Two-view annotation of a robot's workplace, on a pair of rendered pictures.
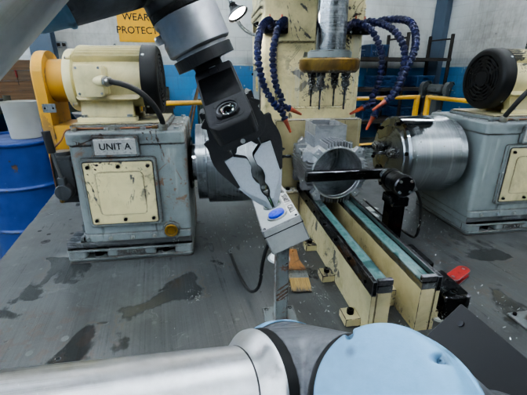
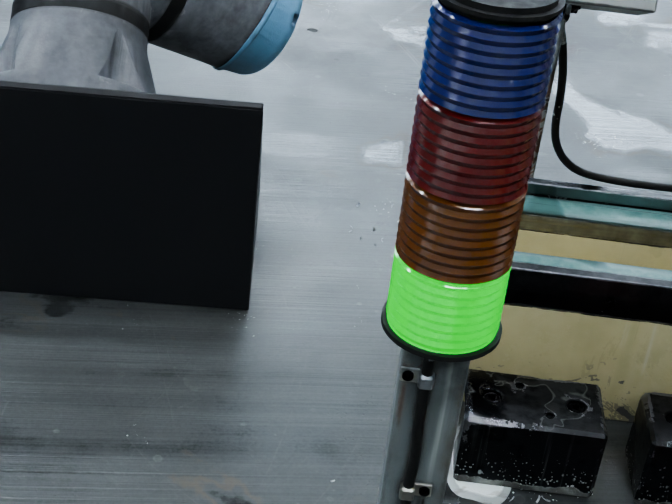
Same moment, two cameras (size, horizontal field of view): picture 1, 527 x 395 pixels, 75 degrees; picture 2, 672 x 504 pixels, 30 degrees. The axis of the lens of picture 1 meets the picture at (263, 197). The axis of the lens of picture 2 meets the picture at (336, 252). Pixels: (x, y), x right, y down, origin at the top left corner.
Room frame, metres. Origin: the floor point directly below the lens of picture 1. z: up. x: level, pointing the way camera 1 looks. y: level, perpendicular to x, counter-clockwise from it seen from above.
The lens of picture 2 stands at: (0.61, -1.12, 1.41)
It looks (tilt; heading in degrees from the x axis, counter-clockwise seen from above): 32 degrees down; 99
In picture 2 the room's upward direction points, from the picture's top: 7 degrees clockwise
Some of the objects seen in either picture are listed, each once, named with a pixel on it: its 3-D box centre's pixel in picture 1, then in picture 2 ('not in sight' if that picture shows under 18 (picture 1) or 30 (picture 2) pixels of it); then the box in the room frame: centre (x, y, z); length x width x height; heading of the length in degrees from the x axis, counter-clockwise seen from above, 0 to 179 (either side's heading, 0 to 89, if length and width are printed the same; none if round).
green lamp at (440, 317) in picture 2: not in sight; (447, 289); (0.58, -0.58, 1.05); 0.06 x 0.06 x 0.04
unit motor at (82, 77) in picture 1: (110, 126); not in sight; (0.95, 0.42, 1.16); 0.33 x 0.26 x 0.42; 98
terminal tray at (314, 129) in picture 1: (325, 133); not in sight; (1.11, -0.20, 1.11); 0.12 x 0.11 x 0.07; 8
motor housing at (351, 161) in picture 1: (326, 164); not in sight; (1.07, -0.20, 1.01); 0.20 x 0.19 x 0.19; 8
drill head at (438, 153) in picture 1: (423, 154); not in sight; (1.12, -0.53, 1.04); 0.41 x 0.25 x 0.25; 98
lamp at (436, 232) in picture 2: not in sight; (460, 215); (0.58, -0.58, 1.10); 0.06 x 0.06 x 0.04
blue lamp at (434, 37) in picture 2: not in sight; (489, 48); (0.58, -0.58, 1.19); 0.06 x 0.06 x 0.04
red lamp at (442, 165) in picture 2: not in sight; (474, 135); (0.58, -0.58, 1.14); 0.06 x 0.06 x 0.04
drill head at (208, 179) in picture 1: (215, 161); not in sight; (1.02, 0.15, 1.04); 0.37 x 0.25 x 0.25; 98
